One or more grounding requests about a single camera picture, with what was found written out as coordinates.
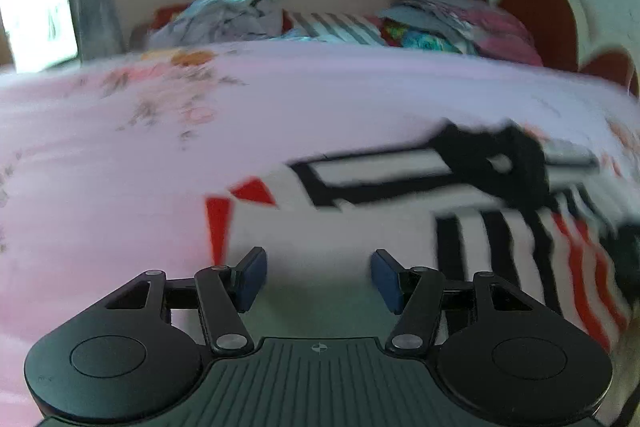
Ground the striped red black white sweater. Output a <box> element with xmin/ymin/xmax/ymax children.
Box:
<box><xmin>205</xmin><ymin>124</ymin><xmax>639</xmax><ymax>348</ymax></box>

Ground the folded pink grey clothes stack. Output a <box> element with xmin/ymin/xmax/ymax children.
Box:
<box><xmin>378</xmin><ymin>0</ymin><xmax>542</xmax><ymax>66</ymax></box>

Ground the pink floral bed sheet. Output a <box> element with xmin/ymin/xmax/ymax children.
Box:
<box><xmin>1</xmin><ymin>40</ymin><xmax>639</xmax><ymax>426</ymax></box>

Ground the colourful floral cloth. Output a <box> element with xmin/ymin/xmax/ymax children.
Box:
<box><xmin>380</xmin><ymin>18</ymin><xmax>466</xmax><ymax>54</ymax></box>

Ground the grey white striped pillow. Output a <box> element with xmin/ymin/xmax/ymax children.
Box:
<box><xmin>282</xmin><ymin>11</ymin><xmax>387</xmax><ymax>46</ymax></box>

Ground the crumpled grey white cloth pile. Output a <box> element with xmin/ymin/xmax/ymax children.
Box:
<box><xmin>146</xmin><ymin>0</ymin><xmax>282</xmax><ymax>50</ymax></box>

